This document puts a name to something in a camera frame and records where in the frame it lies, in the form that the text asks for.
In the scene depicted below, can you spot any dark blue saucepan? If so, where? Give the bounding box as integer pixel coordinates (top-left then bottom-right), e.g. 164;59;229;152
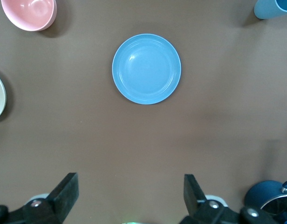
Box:
244;179;287;224

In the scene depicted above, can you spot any blue cup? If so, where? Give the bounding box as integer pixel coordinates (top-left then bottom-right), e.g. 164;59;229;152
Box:
254;0;287;20

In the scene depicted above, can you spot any pink bowl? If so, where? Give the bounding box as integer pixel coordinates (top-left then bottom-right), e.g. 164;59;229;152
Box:
0;0;57;32

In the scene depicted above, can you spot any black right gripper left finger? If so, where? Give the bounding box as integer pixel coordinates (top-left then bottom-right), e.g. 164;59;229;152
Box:
0;172;79;224

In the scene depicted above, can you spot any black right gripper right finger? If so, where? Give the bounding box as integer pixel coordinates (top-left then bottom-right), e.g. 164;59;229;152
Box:
178;174;279;224

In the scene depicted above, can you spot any blue plate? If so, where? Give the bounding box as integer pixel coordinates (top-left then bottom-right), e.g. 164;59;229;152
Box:
111;33;182;105

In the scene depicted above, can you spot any glass lid blue knob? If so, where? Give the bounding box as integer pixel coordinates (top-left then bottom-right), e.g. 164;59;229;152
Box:
260;193;287;224

